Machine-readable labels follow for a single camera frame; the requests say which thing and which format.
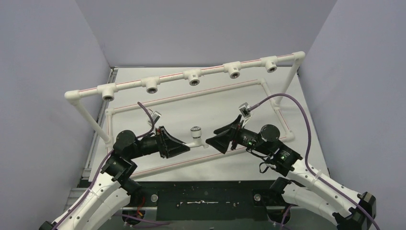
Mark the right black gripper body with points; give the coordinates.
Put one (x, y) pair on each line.
(236, 135)

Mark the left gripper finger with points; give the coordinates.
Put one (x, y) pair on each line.
(170, 141)
(175, 150)

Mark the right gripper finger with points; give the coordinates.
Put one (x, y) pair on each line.
(227, 128)
(220, 142)

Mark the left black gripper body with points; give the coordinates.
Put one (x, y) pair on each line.
(161, 142)

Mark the white plastic water faucet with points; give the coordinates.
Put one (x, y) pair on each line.
(196, 134)

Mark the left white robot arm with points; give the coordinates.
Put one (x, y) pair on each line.
(112, 188)

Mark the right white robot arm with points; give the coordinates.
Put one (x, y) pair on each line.
(301, 184)

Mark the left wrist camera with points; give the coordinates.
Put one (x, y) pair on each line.
(155, 116)

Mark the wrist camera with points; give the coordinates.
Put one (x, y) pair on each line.
(155, 116)
(245, 111)

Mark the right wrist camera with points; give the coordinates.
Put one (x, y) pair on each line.
(245, 111)

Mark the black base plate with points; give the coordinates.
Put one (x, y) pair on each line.
(207, 200)

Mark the white PVC pipe frame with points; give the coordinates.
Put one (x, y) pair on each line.
(205, 97)

